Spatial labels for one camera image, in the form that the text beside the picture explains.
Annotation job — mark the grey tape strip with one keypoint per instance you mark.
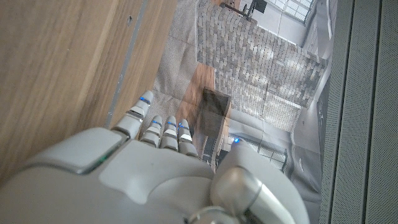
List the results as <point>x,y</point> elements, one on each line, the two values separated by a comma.
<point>127,59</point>

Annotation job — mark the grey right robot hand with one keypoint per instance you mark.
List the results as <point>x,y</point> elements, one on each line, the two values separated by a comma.
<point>140,183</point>

